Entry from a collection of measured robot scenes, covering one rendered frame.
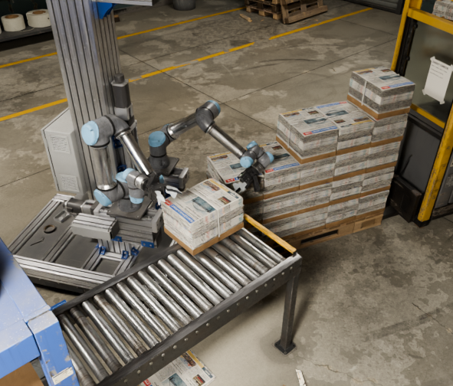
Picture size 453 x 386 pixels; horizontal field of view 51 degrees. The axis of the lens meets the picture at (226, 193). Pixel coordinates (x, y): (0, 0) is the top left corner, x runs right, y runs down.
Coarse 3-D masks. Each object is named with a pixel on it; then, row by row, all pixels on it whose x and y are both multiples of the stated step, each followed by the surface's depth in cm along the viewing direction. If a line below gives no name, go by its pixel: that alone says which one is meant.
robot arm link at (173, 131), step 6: (210, 102) 308; (216, 102) 310; (198, 108) 311; (210, 108) 302; (216, 108) 307; (192, 114) 315; (216, 114) 307; (180, 120) 323; (186, 120) 318; (192, 120) 315; (168, 126) 328; (174, 126) 325; (180, 126) 322; (186, 126) 320; (192, 126) 319; (168, 132) 327; (174, 132) 327; (180, 132) 326; (174, 138) 329
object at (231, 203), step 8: (200, 184) 280; (208, 184) 279; (216, 184) 279; (200, 192) 273; (208, 192) 272; (216, 192) 272; (224, 192) 271; (232, 192) 271; (216, 200) 266; (224, 200) 265; (232, 200) 265; (240, 200) 267; (224, 208) 261; (232, 208) 266; (240, 208) 270; (224, 216) 264; (232, 216) 269; (240, 216) 274; (224, 224) 268; (232, 224) 273; (224, 232) 271
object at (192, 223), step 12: (168, 204) 263; (180, 204) 262; (192, 204) 263; (168, 216) 268; (180, 216) 254; (192, 216) 254; (204, 216) 254; (168, 228) 273; (180, 228) 261; (192, 228) 251; (204, 228) 257; (192, 240) 256; (204, 240) 262
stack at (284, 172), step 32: (224, 160) 337; (256, 160) 338; (288, 160) 337; (320, 160) 337; (352, 160) 350; (256, 192) 330; (320, 192) 355; (352, 192) 370; (288, 224) 362; (320, 224) 377; (352, 224) 392
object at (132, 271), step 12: (168, 252) 265; (144, 264) 257; (156, 264) 261; (120, 276) 250; (96, 288) 243; (72, 300) 237; (84, 300) 237; (108, 300) 248; (60, 312) 231; (84, 312) 241
